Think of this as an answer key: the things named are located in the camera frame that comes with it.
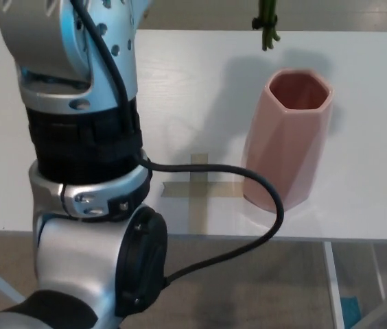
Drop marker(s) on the pink rose bouquet green stems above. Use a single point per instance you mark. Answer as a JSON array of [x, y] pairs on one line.
[[268, 31]]

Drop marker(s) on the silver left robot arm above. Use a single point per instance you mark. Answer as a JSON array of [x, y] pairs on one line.
[[77, 257]]

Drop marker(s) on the pink faceted ceramic vase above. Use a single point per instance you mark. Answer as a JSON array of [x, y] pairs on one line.
[[282, 154]]

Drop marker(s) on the beige tape strip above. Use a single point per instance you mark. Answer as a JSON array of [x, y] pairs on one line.
[[198, 212]]

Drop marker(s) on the white table leg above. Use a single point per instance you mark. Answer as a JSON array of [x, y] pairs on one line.
[[336, 291]]

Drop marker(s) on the teal object on floor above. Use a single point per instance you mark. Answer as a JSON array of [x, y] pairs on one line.
[[350, 310]]

